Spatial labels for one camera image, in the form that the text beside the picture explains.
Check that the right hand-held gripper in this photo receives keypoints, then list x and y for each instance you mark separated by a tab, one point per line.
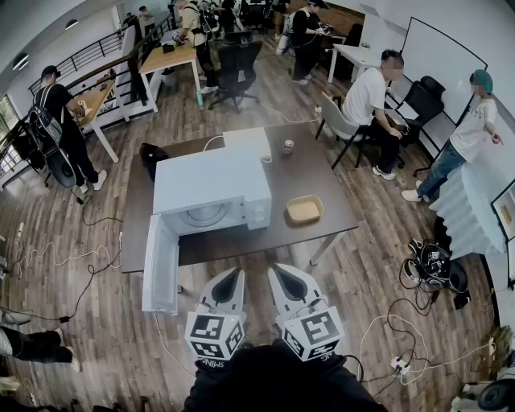
314	334

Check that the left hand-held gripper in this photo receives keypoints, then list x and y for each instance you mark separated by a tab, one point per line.
213	334

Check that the beige rectangular tray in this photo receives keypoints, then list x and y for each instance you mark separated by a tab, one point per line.
305	210

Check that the white microwave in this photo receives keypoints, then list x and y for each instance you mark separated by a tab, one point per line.
209	177

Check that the person's left forearm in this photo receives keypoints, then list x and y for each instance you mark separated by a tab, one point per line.
209	386

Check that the person's right forearm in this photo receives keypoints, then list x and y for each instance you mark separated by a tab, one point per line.
354	390

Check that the glass microwave turntable plate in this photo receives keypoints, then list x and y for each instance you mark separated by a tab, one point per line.
201	217

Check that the person's own body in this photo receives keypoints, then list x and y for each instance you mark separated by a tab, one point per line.
277	374

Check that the white power strip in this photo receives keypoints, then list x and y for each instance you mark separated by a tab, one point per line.
400	364

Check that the red soda can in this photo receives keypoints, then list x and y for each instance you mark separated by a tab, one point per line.
288	149

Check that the black backpack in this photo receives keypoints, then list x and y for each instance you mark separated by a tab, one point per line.
153	159

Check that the white rectangular box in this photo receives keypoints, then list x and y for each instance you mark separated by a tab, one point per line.
245	138

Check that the grey chair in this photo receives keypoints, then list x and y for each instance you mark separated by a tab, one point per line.
338	120

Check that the white corrugated sheet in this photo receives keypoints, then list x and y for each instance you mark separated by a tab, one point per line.
470	209

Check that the black framed board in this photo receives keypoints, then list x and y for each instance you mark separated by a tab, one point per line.
506	213

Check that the black round appliance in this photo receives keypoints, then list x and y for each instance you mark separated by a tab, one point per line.
497	396

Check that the black metal railing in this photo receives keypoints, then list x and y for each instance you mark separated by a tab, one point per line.
134	76

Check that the wooden desk with white legs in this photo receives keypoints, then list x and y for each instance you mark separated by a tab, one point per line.
94	98
169	56

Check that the black mesh office chair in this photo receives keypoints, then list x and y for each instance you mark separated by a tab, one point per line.
424	100

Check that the whiteboard with black frame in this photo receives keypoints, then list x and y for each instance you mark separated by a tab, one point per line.
442	60

